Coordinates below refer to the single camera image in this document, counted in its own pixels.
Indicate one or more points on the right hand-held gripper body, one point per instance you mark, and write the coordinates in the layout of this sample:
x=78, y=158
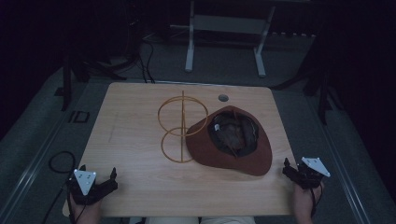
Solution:
x=311, y=174

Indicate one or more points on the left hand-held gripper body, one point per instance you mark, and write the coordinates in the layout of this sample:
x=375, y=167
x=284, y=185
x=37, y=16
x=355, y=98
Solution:
x=84, y=182

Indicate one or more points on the brown felt hat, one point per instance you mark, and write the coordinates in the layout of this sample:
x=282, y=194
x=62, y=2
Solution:
x=205, y=149

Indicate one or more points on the person's right hand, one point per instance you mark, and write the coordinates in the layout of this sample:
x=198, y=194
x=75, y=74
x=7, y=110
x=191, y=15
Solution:
x=303, y=202

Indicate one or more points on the person's left hand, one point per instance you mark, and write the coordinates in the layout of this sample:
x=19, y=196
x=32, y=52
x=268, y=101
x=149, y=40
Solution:
x=87, y=213

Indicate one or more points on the black tripod stand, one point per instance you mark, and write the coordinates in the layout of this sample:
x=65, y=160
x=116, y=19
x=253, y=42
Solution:
x=323, y=93
x=67, y=81

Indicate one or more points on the grey round table grommet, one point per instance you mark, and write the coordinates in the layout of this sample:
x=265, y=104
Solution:
x=223, y=98

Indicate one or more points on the black rectangular floor frame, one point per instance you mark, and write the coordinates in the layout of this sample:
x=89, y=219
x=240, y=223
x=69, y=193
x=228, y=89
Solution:
x=79, y=116

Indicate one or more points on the white metal desk frame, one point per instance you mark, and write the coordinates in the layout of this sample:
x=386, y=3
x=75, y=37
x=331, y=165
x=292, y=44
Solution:
x=229, y=24

